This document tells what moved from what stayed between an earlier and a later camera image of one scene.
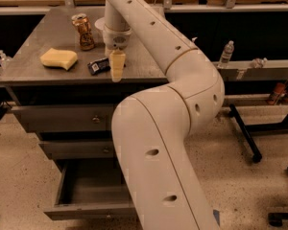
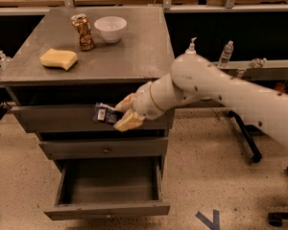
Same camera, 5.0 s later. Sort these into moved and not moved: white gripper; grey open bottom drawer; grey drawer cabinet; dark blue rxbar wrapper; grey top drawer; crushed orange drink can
Moved: white gripper; dark blue rxbar wrapper
Not moved: grey open bottom drawer; grey drawer cabinet; grey top drawer; crushed orange drink can
